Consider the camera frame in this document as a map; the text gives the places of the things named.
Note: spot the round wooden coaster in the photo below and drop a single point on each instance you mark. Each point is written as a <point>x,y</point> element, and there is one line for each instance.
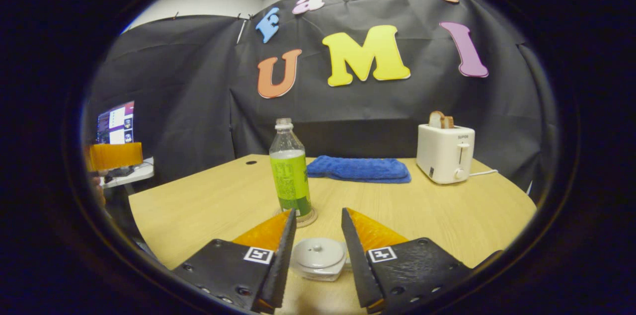
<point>312,218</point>

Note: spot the white toaster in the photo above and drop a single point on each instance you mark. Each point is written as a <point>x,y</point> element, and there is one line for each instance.
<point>442,156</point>

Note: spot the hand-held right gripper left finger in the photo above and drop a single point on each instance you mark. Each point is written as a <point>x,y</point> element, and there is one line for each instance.
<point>223,270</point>

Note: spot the blue folded towel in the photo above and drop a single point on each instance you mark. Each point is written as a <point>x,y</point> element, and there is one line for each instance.
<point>357,168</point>

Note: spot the green label water bottle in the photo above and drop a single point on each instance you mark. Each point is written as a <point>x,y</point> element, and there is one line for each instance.
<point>290,176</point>

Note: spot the white side desk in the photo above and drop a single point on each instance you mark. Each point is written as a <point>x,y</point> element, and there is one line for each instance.
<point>141,173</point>

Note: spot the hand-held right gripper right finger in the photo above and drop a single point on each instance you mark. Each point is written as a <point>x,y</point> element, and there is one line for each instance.
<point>422,270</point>

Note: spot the computer monitor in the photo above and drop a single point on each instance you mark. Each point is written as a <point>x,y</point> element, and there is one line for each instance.
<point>117,123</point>

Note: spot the toasted bread slice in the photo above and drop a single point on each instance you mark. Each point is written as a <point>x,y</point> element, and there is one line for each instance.
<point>438,120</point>

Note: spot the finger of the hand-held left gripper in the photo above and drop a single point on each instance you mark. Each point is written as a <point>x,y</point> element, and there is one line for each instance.
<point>114,156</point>

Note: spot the black backdrop cloth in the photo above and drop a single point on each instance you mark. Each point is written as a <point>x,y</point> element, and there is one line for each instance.
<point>372,106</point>

